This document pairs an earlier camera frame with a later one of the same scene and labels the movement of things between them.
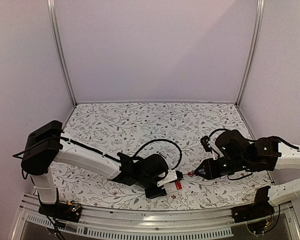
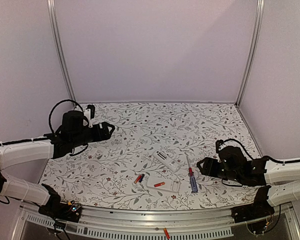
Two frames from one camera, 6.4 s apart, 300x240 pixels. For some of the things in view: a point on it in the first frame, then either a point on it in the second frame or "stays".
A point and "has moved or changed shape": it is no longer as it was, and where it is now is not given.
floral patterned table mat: (178, 131) stays
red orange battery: (178, 185) has moved or changed shape
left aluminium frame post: (53, 24) stays
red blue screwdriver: (190, 173) has moved or changed shape
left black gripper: (157, 193) -> (107, 135)
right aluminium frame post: (256, 40) stays
